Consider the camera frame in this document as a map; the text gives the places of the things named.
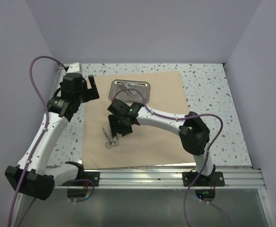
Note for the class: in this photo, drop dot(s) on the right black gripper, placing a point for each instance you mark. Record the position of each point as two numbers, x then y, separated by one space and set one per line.
116 129

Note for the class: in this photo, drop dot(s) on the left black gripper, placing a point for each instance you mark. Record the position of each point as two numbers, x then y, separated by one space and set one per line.
91 93

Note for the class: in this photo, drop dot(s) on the steel forceps with ring handles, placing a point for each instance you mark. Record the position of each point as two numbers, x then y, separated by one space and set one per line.
114 142

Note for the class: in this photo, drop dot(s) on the small steel scissors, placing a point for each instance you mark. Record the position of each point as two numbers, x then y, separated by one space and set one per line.
108 140

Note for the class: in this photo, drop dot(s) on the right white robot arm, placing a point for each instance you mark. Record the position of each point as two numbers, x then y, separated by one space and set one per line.
192 131

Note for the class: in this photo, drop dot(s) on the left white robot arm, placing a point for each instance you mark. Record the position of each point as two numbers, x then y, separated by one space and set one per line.
30 176

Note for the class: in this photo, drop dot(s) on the stainless steel instrument tray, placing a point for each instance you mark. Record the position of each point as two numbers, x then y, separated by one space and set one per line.
130 91

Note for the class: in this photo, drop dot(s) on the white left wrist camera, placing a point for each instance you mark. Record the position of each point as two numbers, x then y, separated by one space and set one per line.
74 68

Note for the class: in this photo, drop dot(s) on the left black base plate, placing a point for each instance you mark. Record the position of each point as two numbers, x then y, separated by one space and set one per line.
88 177

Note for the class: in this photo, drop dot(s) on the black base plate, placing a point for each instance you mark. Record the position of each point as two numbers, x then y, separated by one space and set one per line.
88 177
215 179

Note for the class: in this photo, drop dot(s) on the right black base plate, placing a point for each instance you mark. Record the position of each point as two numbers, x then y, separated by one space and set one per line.
215 179

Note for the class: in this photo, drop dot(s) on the aluminium mounting rail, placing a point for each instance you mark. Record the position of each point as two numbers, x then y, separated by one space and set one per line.
171 177

